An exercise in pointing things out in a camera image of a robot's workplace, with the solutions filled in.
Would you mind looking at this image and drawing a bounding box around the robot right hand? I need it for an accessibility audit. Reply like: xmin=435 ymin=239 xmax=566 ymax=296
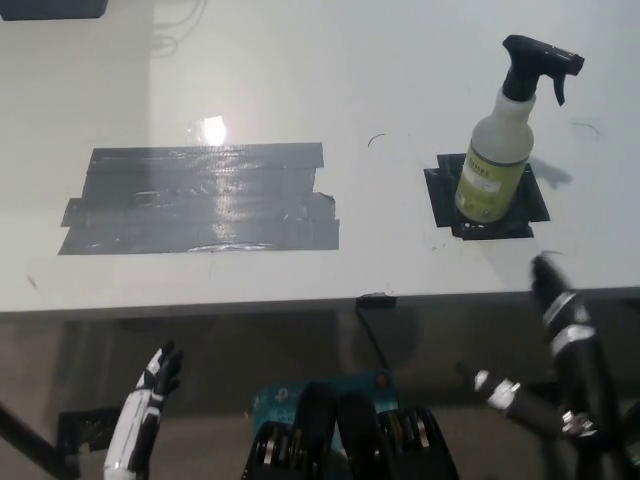
xmin=469 ymin=253 xmax=632 ymax=480

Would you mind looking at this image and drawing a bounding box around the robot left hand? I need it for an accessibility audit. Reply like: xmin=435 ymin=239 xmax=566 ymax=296
xmin=102 ymin=340 xmax=185 ymax=480

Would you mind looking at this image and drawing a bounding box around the white spray bottle black trigger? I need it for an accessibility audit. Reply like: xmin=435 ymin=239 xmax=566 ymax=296
xmin=453 ymin=34 xmax=586 ymax=223

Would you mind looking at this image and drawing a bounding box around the teal box on robot torso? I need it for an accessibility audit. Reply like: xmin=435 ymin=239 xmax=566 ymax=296
xmin=252 ymin=368 xmax=400 ymax=451

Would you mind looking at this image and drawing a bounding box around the black ribbed robot torso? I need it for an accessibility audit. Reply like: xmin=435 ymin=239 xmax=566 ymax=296
xmin=241 ymin=380 xmax=460 ymax=480

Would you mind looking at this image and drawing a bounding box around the black tape patch on floor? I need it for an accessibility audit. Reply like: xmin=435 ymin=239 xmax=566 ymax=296
xmin=57 ymin=406 xmax=126 ymax=455

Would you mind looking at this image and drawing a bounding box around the black diagonal table leg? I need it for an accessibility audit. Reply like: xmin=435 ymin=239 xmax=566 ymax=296
xmin=0 ymin=398 xmax=82 ymax=479

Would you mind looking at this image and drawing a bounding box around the black tape square marker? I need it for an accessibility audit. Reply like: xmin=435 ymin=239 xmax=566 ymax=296
xmin=423 ymin=153 xmax=551 ymax=242

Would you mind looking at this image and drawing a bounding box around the dark flat object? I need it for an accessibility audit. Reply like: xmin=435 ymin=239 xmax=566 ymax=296
xmin=0 ymin=0 xmax=110 ymax=22

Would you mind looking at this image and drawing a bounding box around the black cable under table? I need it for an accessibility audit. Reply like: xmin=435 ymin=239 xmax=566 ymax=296
xmin=356 ymin=304 xmax=389 ymax=370

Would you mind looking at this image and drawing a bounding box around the large grey duct tape patch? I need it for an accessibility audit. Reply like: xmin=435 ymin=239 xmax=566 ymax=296
xmin=57 ymin=142 xmax=341 ymax=257

